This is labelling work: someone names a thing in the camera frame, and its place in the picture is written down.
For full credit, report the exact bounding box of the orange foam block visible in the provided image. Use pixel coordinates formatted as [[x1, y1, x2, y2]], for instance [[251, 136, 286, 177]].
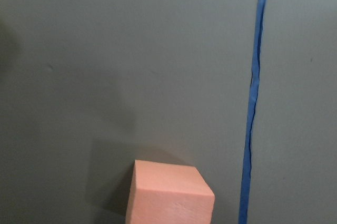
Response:
[[125, 160, 215, 224]]

